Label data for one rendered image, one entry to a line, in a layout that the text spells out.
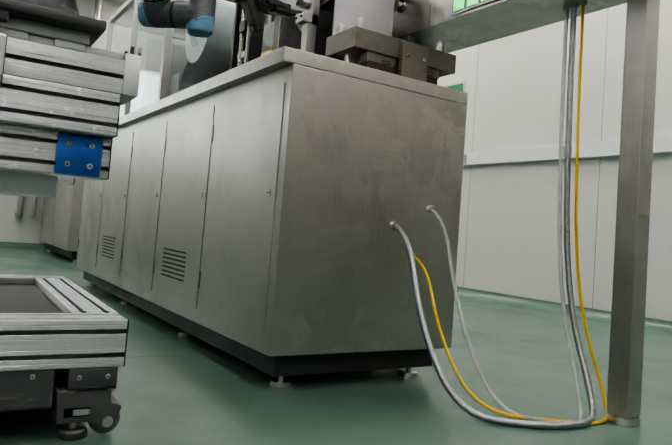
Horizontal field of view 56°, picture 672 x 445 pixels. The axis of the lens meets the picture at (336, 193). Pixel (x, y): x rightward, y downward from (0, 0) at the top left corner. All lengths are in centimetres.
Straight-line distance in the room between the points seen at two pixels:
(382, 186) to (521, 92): 332
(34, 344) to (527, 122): 415
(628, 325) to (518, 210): 316
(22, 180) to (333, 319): 84
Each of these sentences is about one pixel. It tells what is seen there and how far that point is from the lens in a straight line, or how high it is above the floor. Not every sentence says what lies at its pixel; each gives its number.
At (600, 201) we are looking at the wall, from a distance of 447.
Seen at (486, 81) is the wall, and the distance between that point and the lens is 532.
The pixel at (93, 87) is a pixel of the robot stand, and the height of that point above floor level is 69.
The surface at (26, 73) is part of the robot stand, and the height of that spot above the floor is 69.
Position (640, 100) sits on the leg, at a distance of 182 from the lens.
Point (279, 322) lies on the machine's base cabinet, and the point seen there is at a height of 19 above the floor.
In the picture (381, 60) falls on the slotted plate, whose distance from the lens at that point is 194.
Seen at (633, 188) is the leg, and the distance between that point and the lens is 179.
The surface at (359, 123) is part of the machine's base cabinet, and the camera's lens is 177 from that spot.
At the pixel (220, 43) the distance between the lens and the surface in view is 304.
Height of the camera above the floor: 43
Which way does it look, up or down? 3 degrees up
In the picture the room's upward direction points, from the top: 4 degrees clockwise
